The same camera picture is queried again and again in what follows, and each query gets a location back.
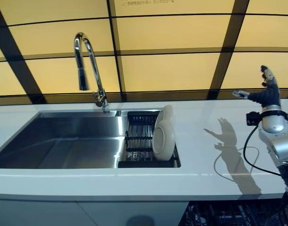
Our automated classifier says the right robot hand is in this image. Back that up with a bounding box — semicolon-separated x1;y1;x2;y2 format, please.
231;65;281;109

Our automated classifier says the small beige plate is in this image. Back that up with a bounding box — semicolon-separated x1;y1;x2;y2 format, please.
154;105;174;132

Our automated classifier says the large beige plate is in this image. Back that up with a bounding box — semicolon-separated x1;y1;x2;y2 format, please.
152;117;176;162

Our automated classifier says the black sink drying rack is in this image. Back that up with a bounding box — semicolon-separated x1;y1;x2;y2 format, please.
117;110;182;169

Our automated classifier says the chrome kitchen faucet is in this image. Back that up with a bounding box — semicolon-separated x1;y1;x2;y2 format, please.
73;32;111;114

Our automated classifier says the stainless steel sink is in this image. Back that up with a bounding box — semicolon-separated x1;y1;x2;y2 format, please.
0;108;182;170

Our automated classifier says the white cabinet front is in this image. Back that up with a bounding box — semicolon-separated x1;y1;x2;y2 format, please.
0;199;189;226

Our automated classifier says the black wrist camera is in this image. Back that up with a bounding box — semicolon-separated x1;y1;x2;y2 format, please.
246;112;261;127

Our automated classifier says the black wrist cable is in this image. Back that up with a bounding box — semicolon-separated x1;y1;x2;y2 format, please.
243;124;283;176

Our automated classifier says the black wire dishwasher rack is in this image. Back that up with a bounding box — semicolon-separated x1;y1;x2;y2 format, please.
179;201;288;226

